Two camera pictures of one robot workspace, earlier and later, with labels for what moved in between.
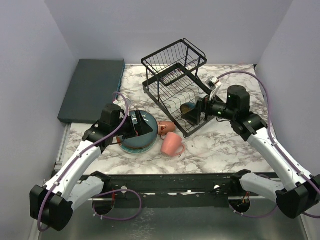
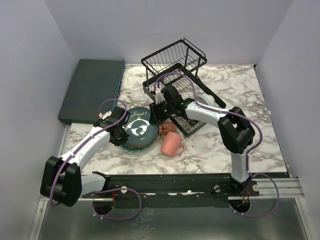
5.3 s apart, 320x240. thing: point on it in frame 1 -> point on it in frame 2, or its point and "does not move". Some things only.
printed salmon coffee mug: (164, 127) does not move
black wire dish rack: (171, 83) does not move
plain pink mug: (172, 144) does not move
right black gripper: (194, 115) -> (155, 117)
